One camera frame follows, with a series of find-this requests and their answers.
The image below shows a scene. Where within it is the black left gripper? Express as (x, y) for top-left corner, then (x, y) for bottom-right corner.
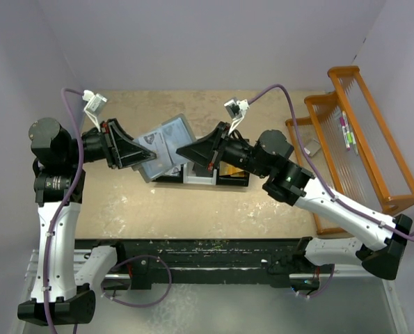
(64, 118), (155, 168)

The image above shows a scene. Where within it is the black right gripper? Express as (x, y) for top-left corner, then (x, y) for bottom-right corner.
(177, 121), (271, 178)

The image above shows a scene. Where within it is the grey card holder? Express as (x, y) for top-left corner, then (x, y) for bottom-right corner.
(133, 113), (196, 183)

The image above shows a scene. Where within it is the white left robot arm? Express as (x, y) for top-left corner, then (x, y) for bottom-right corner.
(17, 118), (156, 326)

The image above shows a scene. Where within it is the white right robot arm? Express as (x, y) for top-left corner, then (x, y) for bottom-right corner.
(176, 122), (412, 280)

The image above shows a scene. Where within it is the gold cards stack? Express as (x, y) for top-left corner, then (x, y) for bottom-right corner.
(219, 165), (245, 177)

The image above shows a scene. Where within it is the silver cards stack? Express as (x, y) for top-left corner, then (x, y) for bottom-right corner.
(165, 166), (181, 176)

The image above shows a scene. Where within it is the black bin with gold cards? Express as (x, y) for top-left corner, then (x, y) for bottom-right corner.
(216, 162), (250, 187)

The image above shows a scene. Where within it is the orange wooden rack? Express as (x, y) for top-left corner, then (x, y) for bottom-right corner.
(285, 65), (414, 216)

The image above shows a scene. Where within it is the pink marker pen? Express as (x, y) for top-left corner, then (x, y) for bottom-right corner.
(340, 111), (349, 138)

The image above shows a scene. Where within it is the green marker pen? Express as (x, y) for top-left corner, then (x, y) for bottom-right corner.
(344, 130), (359, 155)

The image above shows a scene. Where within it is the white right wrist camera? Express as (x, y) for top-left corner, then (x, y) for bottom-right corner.
(224, 98), (249, 135)

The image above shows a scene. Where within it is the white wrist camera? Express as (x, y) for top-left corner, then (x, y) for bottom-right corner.
(82, 90), (108, 132)
(224, 98), (249, 135)

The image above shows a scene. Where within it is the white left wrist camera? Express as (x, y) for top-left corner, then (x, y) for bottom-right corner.
(82, 90), (108, 132)

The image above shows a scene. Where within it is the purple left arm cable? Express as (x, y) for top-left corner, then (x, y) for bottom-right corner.
(42, 87), (88, 334)

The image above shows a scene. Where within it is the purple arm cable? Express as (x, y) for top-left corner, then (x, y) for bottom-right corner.
(247, 83), (414, 241)
(42, 87), (88, 334)

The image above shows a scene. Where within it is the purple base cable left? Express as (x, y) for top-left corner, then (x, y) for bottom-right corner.
(100, 253), (173, 308)

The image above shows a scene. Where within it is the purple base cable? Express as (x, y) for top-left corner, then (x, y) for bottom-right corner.
(100, 253), (173, 308)
(292, 264), (336, 301)

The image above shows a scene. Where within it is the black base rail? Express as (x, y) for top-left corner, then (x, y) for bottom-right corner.
(75, 237), (332, 290)

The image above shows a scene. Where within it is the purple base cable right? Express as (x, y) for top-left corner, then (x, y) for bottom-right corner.
(292, 264), (336, 301)

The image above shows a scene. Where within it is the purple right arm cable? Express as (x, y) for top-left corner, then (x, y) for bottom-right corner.
(247, 83), (414, 241)

